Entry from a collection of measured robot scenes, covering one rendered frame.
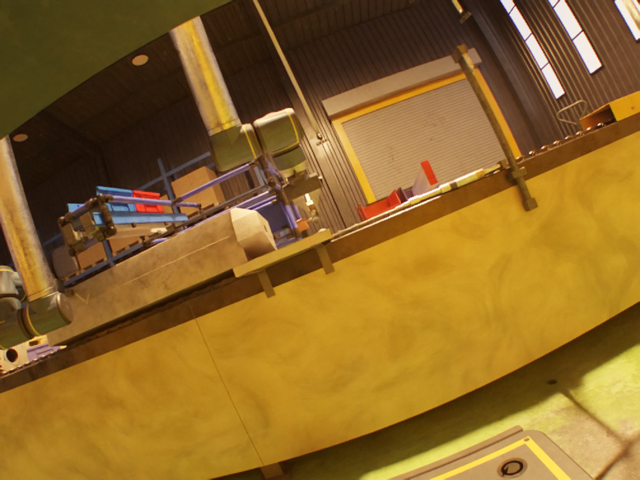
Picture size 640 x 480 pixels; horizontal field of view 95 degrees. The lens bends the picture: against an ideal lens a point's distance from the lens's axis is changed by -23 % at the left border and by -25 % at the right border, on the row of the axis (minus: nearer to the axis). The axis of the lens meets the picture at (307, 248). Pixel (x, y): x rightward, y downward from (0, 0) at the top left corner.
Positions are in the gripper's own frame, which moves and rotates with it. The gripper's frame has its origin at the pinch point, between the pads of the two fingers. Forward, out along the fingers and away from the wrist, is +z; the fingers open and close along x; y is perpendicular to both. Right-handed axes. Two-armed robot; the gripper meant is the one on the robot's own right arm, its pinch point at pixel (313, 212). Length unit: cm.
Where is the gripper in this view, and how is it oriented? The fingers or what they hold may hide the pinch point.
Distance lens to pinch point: 137.5
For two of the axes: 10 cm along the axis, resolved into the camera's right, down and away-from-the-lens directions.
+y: -0.8, -3.8, 9.2
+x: -9.2, 3.8, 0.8
